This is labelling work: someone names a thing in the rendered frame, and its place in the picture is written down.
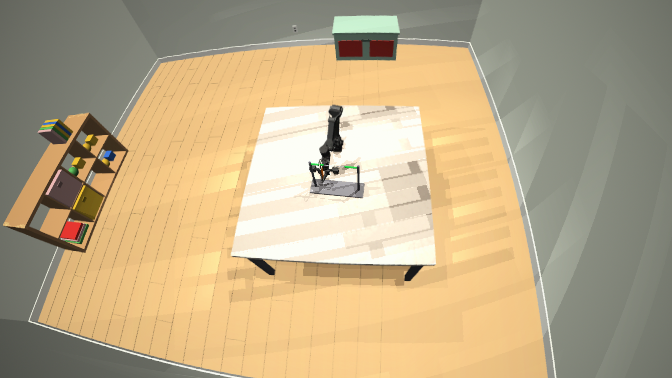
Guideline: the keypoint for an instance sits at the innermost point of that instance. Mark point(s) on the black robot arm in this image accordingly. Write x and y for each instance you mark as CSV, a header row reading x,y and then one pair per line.
x,y
334,142

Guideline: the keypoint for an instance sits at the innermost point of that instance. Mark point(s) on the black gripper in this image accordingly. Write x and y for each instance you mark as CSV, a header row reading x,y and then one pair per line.
x,y
326,170

